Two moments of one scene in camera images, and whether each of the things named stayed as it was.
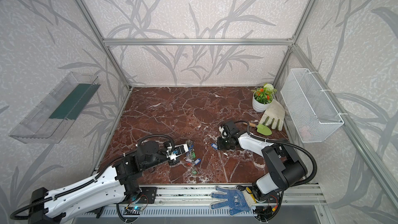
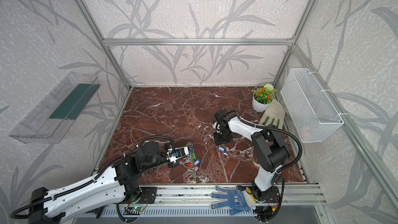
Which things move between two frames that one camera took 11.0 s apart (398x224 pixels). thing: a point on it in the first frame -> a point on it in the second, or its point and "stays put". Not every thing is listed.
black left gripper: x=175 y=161 stays put
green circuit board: x=137 y=208 stays put
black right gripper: x=224 y=143 -> x=219 y=136
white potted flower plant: x=262 y=97 stays put
